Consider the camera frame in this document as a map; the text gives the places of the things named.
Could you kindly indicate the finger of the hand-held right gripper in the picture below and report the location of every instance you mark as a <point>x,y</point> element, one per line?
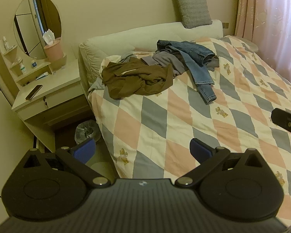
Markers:
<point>285,119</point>

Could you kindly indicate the white bottle with blue label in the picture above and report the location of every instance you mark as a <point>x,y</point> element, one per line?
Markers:
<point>22,68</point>

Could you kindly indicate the grey garment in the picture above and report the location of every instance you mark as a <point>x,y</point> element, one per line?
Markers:
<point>171,62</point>

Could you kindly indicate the oval mirror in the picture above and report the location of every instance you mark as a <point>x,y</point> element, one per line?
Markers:
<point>31,24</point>

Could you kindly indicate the white tube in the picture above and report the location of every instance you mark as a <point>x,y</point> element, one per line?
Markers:
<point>42,75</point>

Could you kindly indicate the smartphone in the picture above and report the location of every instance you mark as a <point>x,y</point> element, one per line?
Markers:
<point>34,92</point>

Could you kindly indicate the white round side table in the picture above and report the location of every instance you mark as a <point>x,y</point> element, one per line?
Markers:
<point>249,44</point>

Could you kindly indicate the brown garment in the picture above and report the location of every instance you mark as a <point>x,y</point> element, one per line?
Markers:
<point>140,77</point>

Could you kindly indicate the white dressing table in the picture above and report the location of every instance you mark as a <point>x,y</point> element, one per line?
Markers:
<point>60,82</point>

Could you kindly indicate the blue denim jeans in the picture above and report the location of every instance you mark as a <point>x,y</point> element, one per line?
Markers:
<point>196,60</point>

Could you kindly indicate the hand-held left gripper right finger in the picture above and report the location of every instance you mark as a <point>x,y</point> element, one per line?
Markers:
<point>199,150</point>

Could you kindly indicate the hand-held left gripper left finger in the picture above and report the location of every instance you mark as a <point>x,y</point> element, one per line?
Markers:
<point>83,148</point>

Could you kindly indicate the small white bottle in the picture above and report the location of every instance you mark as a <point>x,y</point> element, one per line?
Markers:
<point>6,43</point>

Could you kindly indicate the pink round tissue box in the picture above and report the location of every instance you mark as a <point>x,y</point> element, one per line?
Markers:
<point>53,51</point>

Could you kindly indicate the grey throw pillow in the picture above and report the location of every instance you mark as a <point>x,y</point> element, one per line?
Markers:
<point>192,7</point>

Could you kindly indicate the checkered pink grey blanket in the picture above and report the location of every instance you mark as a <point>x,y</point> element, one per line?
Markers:
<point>184,126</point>

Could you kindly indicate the trash bin with plastic bag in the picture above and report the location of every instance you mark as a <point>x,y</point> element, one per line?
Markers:
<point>87,131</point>

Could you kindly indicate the pink curtain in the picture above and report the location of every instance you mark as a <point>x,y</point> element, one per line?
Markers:
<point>269,17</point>

